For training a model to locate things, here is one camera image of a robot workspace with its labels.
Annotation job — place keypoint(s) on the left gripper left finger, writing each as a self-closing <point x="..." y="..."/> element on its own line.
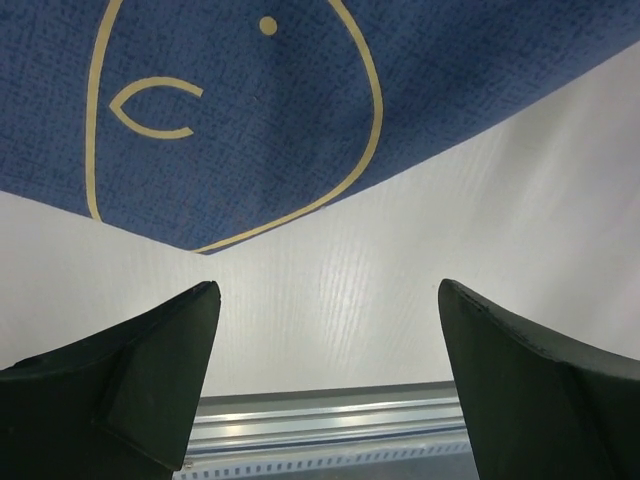
<point x="119" y="404"/>

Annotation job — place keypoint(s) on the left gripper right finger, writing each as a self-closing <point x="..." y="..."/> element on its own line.
<point x="538" y="404"/>

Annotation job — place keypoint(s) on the blue placemat cloth gold pattern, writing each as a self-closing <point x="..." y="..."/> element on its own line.
<point x="201" y="124"/>

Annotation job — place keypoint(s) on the white perforated cable duct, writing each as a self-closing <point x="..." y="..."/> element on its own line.
<point x="394" y="466"/>

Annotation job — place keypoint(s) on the aluminium rail base frame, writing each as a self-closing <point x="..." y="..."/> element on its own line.
<point x="261" y="422"/>

